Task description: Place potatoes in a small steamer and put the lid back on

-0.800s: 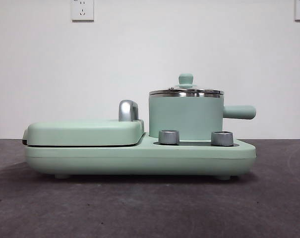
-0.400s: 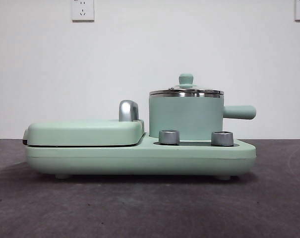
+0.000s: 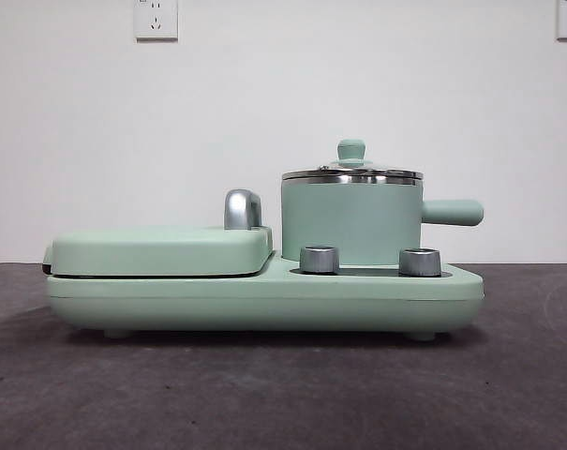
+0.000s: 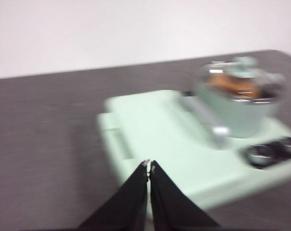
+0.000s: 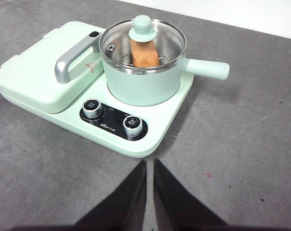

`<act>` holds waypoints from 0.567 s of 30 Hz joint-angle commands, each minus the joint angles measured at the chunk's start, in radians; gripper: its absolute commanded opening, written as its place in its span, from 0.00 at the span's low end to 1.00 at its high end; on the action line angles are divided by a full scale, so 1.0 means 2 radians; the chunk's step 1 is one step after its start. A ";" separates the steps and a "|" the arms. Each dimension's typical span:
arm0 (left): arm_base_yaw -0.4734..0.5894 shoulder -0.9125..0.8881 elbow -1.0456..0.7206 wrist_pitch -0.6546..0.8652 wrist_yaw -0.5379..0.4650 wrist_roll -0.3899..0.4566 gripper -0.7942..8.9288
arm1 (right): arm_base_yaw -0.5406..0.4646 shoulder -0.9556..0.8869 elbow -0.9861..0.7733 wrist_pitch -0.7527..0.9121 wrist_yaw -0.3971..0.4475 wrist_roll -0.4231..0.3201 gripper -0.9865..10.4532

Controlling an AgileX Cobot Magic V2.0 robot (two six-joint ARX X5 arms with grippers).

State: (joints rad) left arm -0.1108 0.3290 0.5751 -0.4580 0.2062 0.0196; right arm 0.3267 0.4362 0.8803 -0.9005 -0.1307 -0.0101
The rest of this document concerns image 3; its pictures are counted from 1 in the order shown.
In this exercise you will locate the glass lid with green knob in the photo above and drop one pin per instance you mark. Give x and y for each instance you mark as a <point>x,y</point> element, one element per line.
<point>352,150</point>

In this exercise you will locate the silver control knob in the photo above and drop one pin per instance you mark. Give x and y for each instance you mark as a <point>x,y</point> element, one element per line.
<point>420,261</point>
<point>319,259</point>

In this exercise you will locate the mint green breakfast machine base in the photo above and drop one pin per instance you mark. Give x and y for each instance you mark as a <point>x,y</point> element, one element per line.
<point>264,300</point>

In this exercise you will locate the mint green griddle cover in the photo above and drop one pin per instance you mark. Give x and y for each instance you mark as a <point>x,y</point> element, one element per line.
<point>161,248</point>

